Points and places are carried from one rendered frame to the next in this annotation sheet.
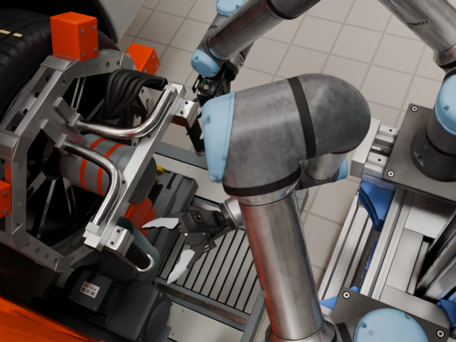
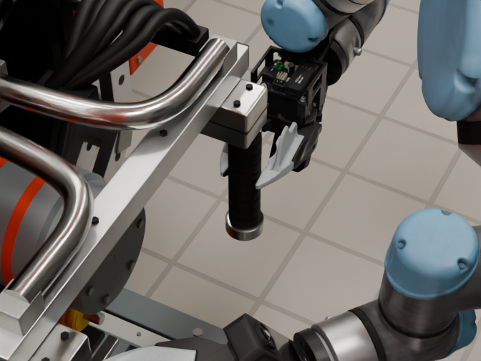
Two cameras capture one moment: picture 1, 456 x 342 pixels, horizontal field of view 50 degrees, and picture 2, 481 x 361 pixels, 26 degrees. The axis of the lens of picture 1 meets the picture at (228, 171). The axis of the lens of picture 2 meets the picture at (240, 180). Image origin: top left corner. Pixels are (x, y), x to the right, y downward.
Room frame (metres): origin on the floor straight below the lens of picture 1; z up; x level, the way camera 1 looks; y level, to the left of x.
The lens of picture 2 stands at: (-0.06, 0.24, 1.66)
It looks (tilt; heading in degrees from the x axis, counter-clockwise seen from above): 47 degrees down; 346
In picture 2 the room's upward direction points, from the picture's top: straight up
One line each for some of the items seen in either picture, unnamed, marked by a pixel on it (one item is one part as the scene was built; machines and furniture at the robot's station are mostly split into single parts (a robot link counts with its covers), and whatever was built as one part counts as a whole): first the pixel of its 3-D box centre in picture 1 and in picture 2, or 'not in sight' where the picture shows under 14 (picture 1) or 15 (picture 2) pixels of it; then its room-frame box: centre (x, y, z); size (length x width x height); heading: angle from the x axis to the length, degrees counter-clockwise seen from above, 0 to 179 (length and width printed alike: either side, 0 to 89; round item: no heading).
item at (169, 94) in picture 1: (118, 100); (104, 41); (0.71, 0.18, 1.03); 0.19 x 0.18 x 0.11; 49
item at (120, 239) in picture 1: (108, 236); (31, 352); (0.45, 0.29, 0.93); 0.09 x 0.05 x 0.05; 49
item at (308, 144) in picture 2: not in sight; (296, 136); (0.74, -0.03, 0.83); 0.09 x 0.05 x 0.02; 148
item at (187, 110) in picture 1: (176, 110); (218, 104); (0.71, 0.07, 0.93); 0.09 x 0.05 x 0.05; 49
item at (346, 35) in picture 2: (229, 63); (327, 47); (0.86, -0.10, 0.85); 0.08 x 0.05 x 0.08; 50
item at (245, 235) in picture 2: (196, 134); (244, 180); (0.69, 0.05, 0.83); 0.04 x 0.04 x 0.16
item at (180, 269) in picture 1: (183, 269); not in sight; (0.37, 0.17, 0.80); 0.09 x 0.03 x 0.06; 136
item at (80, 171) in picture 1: (108, 168); (28, 220); (0.67, 0.28, 0.85); 0.21 x 0.14 x 0.14; 49
